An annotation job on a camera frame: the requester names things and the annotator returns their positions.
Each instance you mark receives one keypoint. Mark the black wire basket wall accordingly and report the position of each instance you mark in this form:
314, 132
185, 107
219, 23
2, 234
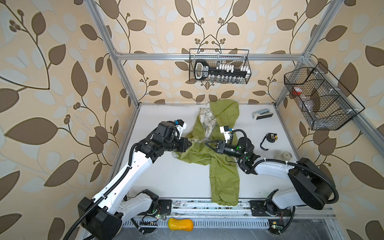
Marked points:
326, 103
234, 57

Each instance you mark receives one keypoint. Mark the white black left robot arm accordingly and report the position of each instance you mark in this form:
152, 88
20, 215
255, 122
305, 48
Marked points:
103, 215

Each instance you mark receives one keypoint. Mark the red capped bottle in basket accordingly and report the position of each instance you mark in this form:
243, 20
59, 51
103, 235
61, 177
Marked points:
296, 92

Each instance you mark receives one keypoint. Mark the light blue white stapler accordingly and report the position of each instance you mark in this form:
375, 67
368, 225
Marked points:
262, 114

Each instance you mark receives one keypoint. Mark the black wire basket right wall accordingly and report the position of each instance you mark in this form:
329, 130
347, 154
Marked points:
326, 103

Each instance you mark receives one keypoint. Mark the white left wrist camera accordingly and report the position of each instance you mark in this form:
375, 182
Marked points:
180, 126

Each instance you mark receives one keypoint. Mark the black wire basket back wall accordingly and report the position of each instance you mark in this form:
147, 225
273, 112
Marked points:
234, 57

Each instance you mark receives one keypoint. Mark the green zip-up hooded jacket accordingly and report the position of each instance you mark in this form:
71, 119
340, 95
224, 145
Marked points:
224, 176

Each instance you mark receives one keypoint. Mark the black tape measure with strap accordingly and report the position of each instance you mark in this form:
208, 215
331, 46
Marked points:
269, 137

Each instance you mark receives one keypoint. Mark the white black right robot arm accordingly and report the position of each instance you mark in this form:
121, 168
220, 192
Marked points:
310, 186

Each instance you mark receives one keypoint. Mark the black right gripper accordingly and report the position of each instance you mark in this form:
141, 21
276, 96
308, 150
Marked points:
223, 144

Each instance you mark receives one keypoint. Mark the white tape roll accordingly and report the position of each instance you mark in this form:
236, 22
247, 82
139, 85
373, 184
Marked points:
286, 156

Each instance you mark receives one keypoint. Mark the aluminium frame strut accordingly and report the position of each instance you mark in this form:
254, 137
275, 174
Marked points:
92, 8

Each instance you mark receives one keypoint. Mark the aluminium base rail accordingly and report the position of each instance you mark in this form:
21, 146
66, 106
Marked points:
247, 214

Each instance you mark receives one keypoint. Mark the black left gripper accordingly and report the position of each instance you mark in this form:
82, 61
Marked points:
184, 146

